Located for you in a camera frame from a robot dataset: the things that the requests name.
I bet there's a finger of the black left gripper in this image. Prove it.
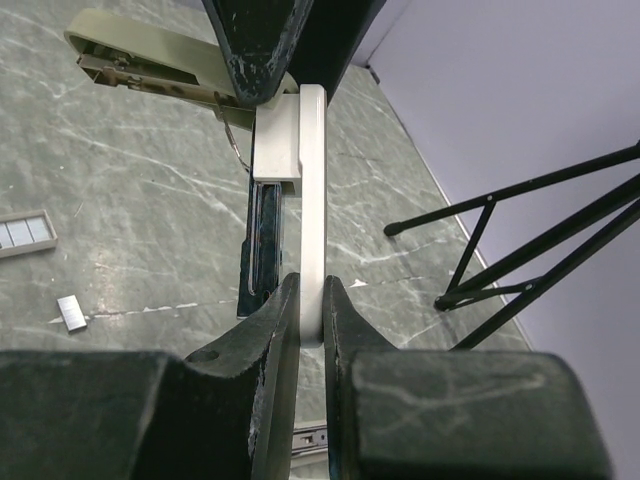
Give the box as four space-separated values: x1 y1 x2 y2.
288 0 385 90
203 0 313 107

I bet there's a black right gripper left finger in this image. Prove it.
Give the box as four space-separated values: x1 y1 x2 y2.
1 274 300 479

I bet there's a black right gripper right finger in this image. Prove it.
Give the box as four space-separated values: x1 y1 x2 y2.
322 276 613 479

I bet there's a metal staple magazine rail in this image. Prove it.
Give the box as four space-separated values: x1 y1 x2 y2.
292 421 328 455

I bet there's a beige metal stapler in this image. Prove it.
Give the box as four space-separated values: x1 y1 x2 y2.
63 7 328 349

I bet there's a small staple strip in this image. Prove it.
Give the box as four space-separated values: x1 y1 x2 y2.
57 295 87 332

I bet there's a black tripod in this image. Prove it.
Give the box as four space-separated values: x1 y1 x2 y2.
383 144 639 350

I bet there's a grey staple box tray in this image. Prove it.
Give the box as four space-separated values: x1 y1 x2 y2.
0 209 58 258

